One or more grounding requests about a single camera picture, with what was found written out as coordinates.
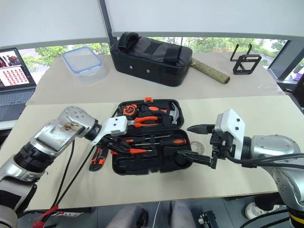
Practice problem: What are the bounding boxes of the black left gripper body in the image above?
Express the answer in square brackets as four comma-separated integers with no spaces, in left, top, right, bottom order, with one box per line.
[101,134,121,150]

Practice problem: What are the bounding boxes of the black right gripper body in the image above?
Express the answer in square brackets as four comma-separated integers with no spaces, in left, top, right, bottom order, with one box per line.
[209,129,233,167]

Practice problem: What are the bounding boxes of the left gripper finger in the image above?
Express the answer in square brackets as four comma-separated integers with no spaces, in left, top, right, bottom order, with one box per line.
[113,139,128,154]
[107,143,122,155]

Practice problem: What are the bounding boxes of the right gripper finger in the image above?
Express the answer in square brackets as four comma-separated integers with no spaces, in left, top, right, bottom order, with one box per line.
[187,123,216,136]
[175,150,218,170]

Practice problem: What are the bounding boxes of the black plastic tool case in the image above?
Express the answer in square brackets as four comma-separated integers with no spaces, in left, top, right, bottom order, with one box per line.
[110,96,193,176]

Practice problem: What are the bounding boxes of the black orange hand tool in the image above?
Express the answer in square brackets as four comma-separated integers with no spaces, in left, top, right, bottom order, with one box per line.
[139,104,168,115]

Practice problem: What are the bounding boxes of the clear tape roll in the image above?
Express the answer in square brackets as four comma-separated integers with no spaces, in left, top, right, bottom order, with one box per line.
[190,141,205,155]

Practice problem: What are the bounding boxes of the black orange utility knife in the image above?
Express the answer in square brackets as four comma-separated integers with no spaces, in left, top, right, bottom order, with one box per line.
[88,146,107,172]

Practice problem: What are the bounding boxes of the large black orange screwdriver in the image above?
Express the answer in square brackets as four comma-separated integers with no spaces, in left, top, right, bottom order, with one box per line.
[133,138,190,148]

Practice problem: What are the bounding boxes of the silver claw hammer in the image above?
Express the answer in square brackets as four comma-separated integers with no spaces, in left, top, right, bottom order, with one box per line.
[165,101,182,125]

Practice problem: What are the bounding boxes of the orange black tape measure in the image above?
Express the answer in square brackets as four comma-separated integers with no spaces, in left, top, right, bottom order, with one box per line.
[123,104,139,117]

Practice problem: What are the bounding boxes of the grey rounded shape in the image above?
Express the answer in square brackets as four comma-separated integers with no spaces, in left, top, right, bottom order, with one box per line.
[170,200,197,228]
[106,204,149,228]

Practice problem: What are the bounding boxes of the rolled green brown mat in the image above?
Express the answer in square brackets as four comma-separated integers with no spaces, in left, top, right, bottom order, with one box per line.
[190,57,231,85]

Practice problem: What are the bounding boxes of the small black box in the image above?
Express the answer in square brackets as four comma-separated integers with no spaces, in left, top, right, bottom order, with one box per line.
[198,210,220,228]

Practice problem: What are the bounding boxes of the white round base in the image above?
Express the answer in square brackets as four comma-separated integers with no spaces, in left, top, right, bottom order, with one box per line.
[244,200,269,220]

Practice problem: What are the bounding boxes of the clear container with blue lid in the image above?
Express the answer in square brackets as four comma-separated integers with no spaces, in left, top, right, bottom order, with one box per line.
[61,46,107,86]

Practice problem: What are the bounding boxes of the black fabric bag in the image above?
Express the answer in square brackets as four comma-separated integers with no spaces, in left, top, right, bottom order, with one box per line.
[109,31,193,87]

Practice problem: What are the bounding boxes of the red tape strip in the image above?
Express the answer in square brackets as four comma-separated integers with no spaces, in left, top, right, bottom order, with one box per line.
[32,204,59,228]

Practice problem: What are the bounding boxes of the open laptop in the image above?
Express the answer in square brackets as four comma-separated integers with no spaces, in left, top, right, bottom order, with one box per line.
[0,47,37,122]

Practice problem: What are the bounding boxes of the small orange handled screwdriver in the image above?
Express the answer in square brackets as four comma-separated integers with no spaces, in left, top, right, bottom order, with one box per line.
[128,147,157,154]
[124,135,172,143]

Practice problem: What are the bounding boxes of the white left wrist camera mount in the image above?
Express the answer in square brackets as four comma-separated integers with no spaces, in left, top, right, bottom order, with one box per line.
[90,115,129,147]

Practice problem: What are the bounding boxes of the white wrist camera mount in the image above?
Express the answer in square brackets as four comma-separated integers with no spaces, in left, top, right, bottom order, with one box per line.
[213,108,247,160]
[90,115,129,147]

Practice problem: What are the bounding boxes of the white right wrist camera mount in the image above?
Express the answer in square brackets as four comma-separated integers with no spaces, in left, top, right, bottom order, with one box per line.
[213,108,247,160]

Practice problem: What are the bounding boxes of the orange handled pliers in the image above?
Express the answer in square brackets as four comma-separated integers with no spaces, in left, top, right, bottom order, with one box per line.
[133,115,159,129]

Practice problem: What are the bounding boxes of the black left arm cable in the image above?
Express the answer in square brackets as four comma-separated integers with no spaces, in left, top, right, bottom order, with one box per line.
[48,145,97,212]
[53,139,76,209]

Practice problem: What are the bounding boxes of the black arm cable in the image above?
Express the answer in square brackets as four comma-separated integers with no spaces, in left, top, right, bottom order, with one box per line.
[225,152,304,169]
[53,139,76,209]
[48,145,97,212]

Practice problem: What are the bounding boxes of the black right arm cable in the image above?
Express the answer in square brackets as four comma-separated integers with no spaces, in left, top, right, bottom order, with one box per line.
[225,152,304,169]

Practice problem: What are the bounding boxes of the black wire stand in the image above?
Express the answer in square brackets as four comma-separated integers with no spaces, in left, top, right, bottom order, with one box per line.
[230,43,263,76]

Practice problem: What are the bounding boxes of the grey window frame post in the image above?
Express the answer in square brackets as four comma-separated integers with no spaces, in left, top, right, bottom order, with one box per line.
[98,0,117,49]

